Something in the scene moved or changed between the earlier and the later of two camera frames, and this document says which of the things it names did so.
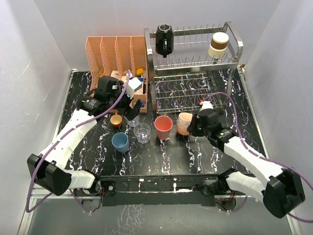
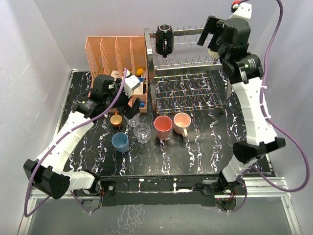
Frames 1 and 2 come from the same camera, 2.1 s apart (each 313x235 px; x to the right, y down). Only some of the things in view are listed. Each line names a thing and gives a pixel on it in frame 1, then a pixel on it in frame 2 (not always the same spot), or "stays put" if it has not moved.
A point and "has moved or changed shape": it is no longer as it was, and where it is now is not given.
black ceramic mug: [165, 44] stays put
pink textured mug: [183, 122] has moved or changed shape
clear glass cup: [142, 131] stays put
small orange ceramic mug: [116, 119] stays put
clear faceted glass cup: [134, 122] stays put
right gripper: [195, 119] -> [209, 28]
